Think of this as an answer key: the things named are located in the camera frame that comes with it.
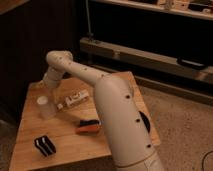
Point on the wooden low table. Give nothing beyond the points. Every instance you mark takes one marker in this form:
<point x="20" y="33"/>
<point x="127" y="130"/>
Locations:
<point x="60" y="129"/>

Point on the blue black sponge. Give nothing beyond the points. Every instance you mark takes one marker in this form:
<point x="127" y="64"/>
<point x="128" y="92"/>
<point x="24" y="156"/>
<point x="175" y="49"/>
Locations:
<point x="88" y="122"/>

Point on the wooden shelf rail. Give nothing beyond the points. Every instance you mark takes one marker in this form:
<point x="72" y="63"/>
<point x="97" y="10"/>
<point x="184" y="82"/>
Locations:
<point x="139" y="57"/>

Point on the black round pan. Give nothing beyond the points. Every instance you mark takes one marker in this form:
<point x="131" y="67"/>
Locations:
<point x="146" y="121"/>

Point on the metal vertical pole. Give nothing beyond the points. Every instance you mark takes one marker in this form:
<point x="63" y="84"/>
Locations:
<point x="89" y="34"/>

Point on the black handle on shelf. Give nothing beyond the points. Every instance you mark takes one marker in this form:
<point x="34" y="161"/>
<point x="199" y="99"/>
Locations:
<point x="191" y="65"/>

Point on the orange carrot toy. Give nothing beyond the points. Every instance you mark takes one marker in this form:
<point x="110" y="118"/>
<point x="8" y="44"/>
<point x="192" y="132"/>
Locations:
<point x="88" y="129"/>

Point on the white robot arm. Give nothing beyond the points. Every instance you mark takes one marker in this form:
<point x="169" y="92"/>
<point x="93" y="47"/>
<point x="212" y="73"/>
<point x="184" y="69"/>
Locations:
<point x="128" y="139"/>

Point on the black white striped eraser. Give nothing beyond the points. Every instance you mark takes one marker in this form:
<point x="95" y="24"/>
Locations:
<point x="44" y="145"/>

